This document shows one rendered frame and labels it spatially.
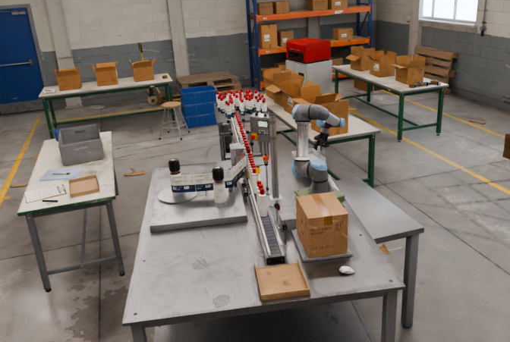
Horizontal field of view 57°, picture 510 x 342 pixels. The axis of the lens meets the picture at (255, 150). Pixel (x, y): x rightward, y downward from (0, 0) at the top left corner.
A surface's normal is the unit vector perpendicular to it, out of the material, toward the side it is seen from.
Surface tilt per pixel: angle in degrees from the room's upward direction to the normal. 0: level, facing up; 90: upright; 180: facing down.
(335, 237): 90
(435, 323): 0
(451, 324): 0
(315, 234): 90
